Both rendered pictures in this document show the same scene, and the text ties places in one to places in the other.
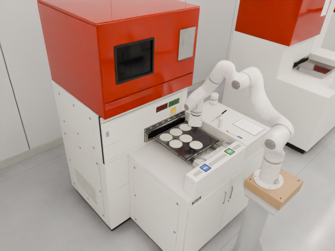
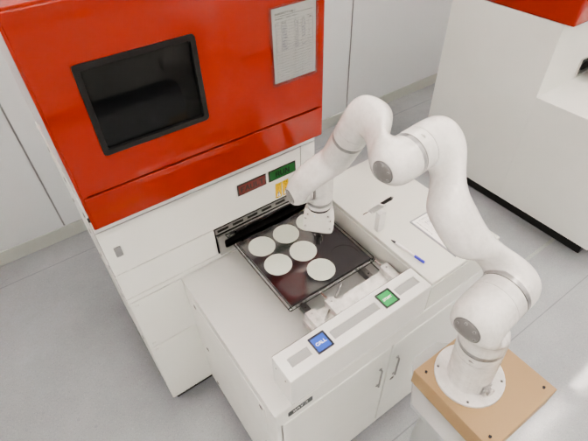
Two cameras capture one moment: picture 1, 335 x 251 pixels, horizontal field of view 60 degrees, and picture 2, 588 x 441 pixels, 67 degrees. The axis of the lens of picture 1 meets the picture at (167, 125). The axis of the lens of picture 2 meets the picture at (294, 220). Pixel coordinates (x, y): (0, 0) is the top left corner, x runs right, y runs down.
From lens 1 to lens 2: 0.81 m
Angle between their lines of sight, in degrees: 13
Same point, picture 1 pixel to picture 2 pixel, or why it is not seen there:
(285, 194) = (505, 425)
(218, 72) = (350, 128)
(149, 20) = not seen: outside the picture
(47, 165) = (93, 255)
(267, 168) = (465, 364)
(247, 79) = (414, 160)
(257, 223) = not seen: outside the picture
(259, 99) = (448, 212)
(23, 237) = (28, 395)
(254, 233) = not seen: outside the picture
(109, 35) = (48, 39)
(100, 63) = (41, 111)
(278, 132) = (492, 303)
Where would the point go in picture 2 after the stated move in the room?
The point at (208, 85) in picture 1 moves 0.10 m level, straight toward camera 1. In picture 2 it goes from (332, 155) to (323, 178)
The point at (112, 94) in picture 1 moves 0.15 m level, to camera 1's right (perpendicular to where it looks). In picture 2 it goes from (100, 178) to (154, 183)
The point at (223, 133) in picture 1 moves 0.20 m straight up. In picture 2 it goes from (383, 245) to (391, 202)
